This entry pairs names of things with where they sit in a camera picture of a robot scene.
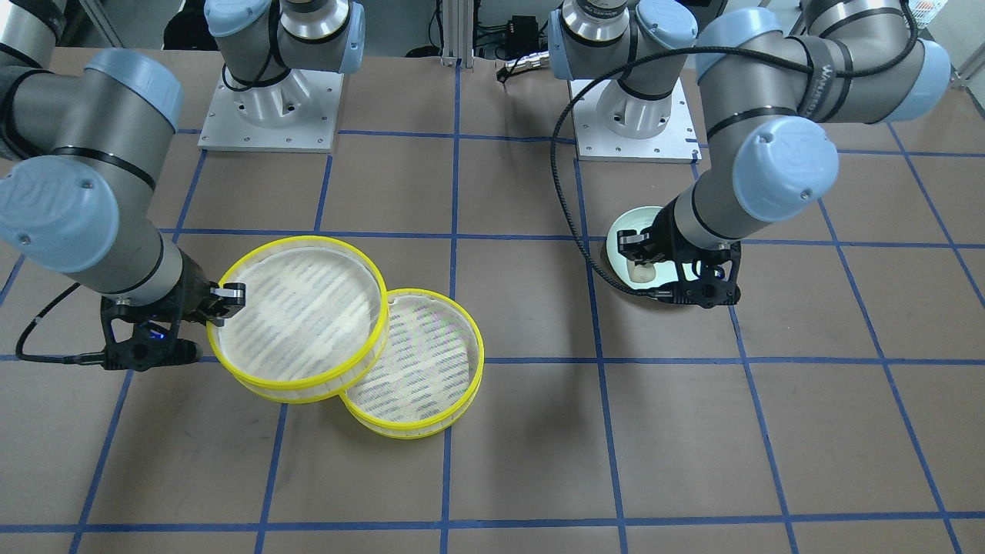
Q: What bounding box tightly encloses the white bun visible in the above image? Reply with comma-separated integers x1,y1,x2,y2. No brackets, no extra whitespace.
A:
627,262,657,283

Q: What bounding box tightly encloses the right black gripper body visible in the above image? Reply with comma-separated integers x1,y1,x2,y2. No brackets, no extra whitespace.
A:
101,262,219,372

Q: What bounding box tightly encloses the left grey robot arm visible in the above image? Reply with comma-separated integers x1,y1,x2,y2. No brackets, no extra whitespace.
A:
546,1,951,309

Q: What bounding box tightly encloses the yellow steamer layer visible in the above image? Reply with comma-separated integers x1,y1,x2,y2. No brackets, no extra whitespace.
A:
341,288,485,439
207,235,389,404

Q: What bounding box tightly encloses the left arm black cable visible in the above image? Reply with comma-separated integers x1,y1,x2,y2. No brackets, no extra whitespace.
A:
548,31,809,289

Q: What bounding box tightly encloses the aluminium frame post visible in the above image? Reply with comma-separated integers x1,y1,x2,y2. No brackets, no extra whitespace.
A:
439,0,477,71

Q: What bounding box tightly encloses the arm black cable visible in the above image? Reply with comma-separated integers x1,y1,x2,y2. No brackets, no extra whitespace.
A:
15,281,109,364
548,31,809,289

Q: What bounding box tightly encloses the light green plate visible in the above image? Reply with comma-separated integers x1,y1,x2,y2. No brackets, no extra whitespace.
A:
606,205,686,295

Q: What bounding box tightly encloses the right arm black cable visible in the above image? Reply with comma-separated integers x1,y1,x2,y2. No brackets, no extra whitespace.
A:
15,281,109,364

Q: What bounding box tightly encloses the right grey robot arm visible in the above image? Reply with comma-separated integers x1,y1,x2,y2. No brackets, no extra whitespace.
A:
2,1,246,372

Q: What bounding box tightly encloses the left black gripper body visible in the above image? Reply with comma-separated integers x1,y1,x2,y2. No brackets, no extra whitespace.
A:
650,208,742,309

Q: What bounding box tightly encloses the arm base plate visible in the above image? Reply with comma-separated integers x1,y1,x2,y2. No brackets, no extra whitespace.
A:
571,80,700,162
198,70,345,154

